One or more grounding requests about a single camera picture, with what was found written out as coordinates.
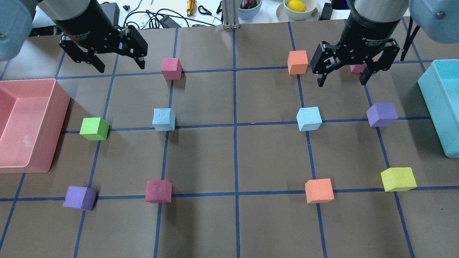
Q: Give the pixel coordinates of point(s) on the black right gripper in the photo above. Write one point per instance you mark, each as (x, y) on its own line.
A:
(366, 34)

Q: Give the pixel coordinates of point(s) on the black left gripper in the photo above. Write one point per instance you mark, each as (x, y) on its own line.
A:
(87, 28)

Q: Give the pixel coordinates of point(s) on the light blue block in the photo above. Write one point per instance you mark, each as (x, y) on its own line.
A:
(163, 119)
(309, 118)

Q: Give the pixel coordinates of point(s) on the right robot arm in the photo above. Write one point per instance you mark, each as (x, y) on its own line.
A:
(438, 18)

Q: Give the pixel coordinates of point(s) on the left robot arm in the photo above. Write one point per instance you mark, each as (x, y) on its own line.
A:
(16, 18)

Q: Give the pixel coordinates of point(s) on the far right pink block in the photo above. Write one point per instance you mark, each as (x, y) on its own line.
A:
(358, 68)

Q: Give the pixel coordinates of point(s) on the pink block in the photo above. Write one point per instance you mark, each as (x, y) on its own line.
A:
(171, 69)
(358, 68)
(158, 192)

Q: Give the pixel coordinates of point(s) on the far orange block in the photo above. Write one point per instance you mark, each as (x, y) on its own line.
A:
(297, 62)

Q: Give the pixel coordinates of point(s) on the orange block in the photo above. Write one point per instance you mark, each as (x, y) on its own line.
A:
(319, 191)
(297, 62)

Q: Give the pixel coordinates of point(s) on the right purple block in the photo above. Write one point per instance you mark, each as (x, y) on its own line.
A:
(382, 114)

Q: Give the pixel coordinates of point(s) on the purple block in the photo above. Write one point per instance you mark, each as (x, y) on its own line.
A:
(80, 198)
(382, 114)

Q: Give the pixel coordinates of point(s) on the black power adapter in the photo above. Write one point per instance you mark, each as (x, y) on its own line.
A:
(167, 22)

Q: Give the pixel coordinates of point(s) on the far left pink block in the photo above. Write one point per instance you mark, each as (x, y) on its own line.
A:
(171, 69)

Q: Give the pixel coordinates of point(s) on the beige bowl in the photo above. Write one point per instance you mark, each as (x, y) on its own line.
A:
(311, 6)

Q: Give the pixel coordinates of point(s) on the yellow lemon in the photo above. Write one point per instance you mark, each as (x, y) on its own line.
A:
(296, 6)

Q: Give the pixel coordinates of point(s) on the green foam block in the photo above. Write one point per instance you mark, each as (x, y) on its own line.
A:
(94, 129)

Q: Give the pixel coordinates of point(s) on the cyan plastic bin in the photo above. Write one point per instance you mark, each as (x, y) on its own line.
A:
(439, 86)

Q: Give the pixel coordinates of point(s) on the gold metal cylinder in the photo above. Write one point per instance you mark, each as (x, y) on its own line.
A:
(190, 9)

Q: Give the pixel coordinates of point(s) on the pink plastic bin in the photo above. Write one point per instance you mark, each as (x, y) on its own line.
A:
(32, 115)

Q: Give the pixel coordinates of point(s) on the black scissors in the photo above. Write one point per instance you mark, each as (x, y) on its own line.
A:
(203, 11)

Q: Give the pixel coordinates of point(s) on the blue bowl with fruit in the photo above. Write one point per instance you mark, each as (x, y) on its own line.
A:
(249, 14)

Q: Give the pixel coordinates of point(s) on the red fruit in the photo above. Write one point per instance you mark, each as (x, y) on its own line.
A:
(248, 4)

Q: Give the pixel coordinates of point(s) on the yellow foam block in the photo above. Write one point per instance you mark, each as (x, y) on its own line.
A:
(398, 179)

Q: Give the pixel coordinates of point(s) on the near orange block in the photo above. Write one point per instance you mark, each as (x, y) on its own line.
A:
(319, 191)

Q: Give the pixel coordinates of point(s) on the left purple block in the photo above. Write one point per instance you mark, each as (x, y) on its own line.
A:
(80, 198)

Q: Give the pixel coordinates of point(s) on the near left pink block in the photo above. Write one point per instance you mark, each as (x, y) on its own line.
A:
(158, 192)

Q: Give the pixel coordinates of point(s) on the aluminium frame post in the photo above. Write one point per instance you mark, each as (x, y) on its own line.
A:
(230, 13)

